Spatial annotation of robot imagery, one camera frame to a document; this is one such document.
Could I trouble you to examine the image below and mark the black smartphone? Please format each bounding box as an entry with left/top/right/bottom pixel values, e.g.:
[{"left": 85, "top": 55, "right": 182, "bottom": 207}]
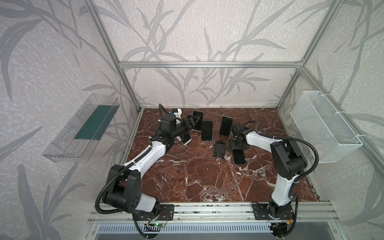
[
  {"left": 233, "top": 149, "right": 246, "bottom": 165},
  {"left": 201, "top": 121, "right": 213, "bottom": 141}
]

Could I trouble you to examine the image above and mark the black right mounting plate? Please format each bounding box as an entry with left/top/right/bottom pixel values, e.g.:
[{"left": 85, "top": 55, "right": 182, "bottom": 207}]
[{"left": 251, "top": 202, "right": 295, "bottom": 221}]

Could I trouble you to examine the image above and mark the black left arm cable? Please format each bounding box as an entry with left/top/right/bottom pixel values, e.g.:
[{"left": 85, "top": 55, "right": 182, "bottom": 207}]
[{"left": 94, "top": 103, "right": 169, "bottom": 215}]

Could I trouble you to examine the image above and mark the aluminium frame enclosure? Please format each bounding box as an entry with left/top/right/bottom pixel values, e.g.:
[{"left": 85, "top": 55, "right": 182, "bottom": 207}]
[{"left": 83, "top": 1, "right": 384, "bottom": 170}]

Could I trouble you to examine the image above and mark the black mounting plate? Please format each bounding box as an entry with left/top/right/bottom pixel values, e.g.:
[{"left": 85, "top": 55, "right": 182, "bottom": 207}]
[
  {"left": 135, "top": 204, "right": 175, "bottom": 221},
  {"left": 251, "top": 202, "right": 295, "bottom": 221}
]

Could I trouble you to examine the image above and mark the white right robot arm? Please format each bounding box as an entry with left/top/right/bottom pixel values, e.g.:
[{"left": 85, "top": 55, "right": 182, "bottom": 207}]
[{"left": 230, "top": 123, "right": 313, "bottom": 215}]

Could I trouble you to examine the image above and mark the white wire mesh basket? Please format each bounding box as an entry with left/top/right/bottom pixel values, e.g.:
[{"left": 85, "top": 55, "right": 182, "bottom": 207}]
[{"left": 291, "top": 91, "right": 363, "bottom": 163}]

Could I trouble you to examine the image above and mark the smartphone on white stand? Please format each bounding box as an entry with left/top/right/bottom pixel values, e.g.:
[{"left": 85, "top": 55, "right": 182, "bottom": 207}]
[{"left": 182, "top": 133, "right": 192, "bottom": 145}]

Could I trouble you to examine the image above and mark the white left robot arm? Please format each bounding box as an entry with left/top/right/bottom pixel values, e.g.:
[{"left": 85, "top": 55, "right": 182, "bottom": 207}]
[{"left": 95, "top": 113, "right": 200, "bottom": 217}]

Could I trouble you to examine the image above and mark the purple-edged smartphone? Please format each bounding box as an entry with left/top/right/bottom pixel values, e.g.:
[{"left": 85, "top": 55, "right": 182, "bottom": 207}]
[{"left": 193, "top": 111, "right": 204, "bottom": 132}]

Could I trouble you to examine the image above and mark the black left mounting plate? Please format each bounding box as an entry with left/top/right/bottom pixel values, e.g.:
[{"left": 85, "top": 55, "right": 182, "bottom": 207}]
[{"left": 135, "top": 204, "right": 175, "bottom": 221}]

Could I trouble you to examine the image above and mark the green-edged smartphone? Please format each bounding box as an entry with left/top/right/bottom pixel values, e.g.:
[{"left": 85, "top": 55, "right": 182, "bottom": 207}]
[{"left": 219, "top": 116, "right": 233, "bottom": 137}]

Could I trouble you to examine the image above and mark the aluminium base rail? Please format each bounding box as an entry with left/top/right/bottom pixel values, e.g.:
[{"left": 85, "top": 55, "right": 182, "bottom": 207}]
[{"left": 86, "top": 201, "right": 340, "bottom": 224}]

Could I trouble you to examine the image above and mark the clear plastic wall bin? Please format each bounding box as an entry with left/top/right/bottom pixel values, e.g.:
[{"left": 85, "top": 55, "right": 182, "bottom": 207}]
[{"left": 43, "top": 94, "right": 120, "bottom": 163}]

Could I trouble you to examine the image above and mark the green circuit board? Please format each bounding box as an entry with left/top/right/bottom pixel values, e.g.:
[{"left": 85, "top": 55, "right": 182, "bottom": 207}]
[{"left": 146, "top": 223, "right": 167, "bottom": 232}]

